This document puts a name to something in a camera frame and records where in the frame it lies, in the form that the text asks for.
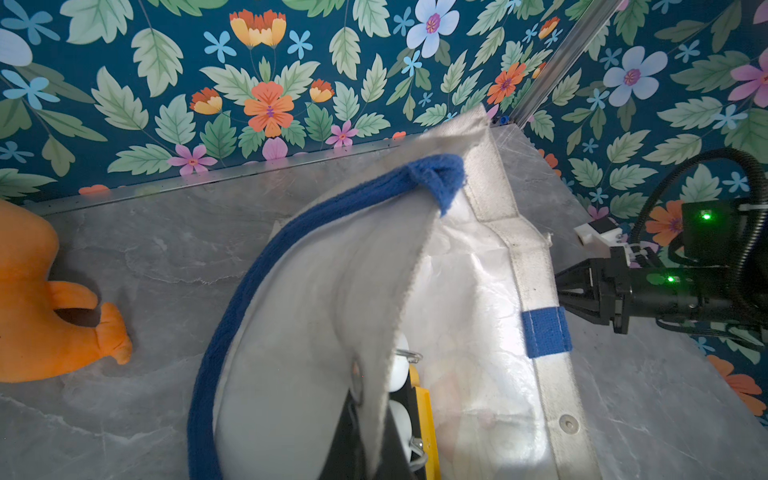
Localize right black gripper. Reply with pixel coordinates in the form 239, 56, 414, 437
555, 247, 632, 335

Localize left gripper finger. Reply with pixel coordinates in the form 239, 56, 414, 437
318, 392, 366, 480

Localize white canvas bag blue handles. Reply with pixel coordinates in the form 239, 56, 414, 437
187, 107, 601, 479

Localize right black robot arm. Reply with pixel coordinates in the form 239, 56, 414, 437
555, 147, 767, 344

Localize white black twin-bell alarm clock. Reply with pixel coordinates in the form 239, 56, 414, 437
388, 333, 428, 474

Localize yellow alarm clock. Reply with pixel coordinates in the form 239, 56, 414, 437
409, 365, 442, 480

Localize orange plush toy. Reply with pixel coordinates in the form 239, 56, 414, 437
1, 200, 133, 383

